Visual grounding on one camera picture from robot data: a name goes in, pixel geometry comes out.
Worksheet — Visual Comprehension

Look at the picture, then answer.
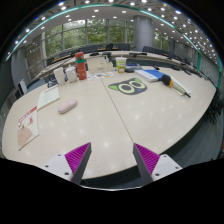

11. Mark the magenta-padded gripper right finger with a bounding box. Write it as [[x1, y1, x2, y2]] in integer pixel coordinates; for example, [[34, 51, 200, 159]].
[[132, 142, 184, 186]]

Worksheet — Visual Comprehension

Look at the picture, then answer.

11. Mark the group of ceiling lights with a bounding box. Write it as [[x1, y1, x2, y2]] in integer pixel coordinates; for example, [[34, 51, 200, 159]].
[[13, 0, 218, 58]]

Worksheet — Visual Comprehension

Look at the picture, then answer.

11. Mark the white floor-standing appliance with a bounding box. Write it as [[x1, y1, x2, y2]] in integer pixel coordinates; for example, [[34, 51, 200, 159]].
[[17, 79, 28, 96]]

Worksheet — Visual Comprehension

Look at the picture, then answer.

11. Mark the pink computer mouse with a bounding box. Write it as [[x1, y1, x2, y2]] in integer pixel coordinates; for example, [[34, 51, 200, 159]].
[[57, 98, 78, 115]]

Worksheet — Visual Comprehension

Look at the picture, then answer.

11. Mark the long curved conference table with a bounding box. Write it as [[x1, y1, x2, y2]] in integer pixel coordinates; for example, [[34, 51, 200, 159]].
[[36, 49, 201, 79]]

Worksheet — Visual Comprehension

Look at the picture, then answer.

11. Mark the cat-shaped black green mouse pad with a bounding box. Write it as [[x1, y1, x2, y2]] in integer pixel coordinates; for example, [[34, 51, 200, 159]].
[[107, 77, 148, 96]]

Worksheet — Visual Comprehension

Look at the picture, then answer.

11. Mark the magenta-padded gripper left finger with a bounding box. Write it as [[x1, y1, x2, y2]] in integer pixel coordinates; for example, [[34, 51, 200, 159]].
[[42, 142, 93, 185]]

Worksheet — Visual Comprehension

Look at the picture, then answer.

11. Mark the white lidded mug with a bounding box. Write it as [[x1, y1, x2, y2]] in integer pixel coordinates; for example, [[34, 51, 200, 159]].
[[64, 66, 79, 84]]

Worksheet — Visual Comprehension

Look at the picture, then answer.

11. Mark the green printed drink cup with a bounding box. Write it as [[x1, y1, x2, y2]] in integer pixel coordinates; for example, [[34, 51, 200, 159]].
[[115, 56, 128, 74]]

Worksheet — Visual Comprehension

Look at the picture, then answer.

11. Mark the red and white leaflet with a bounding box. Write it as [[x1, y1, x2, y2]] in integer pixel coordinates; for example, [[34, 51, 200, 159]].
[[17, 105, 40, 151]]

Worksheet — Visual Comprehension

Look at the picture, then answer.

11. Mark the beige desk organizer box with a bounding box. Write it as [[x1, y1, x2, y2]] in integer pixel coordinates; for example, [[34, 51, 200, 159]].
[[87, 55, 114, 74]]

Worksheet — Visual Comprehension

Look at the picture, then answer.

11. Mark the colourful printed leaflet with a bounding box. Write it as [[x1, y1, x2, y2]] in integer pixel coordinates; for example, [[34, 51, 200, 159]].
[[87, 71, 116, 81]]

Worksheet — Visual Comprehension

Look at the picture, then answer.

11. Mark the cream printed booklet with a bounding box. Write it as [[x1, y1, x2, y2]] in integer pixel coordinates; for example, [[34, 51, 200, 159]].
[[36, 85, 61, 111]]

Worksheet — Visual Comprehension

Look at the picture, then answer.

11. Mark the group of dark office chairs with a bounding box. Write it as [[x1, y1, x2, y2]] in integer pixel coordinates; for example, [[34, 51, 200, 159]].
[[46, 42, 201, 68]]

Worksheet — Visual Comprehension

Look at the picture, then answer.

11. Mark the dark conference microphone unit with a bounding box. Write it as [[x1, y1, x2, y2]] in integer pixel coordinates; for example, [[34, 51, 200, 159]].
[[124, 62, 144, 74], [46, 73, 69, 88]]

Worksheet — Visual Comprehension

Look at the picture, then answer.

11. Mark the blue and white book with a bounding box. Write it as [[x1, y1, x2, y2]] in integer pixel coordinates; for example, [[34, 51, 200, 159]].
[[134, 68, 167, 83]]

